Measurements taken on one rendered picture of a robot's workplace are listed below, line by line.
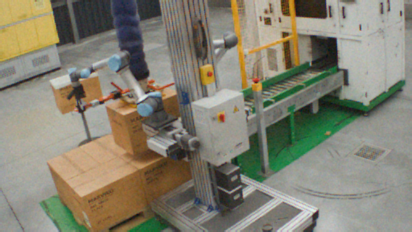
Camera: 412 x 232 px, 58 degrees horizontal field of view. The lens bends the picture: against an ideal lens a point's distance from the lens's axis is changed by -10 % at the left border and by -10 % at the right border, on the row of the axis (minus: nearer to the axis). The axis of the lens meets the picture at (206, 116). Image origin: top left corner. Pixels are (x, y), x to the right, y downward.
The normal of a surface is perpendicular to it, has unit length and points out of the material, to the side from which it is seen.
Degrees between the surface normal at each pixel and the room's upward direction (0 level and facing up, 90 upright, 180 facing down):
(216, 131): 90
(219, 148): 91
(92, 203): 90
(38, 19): 90
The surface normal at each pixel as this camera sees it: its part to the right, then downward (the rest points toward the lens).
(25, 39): 0.62, 0.22
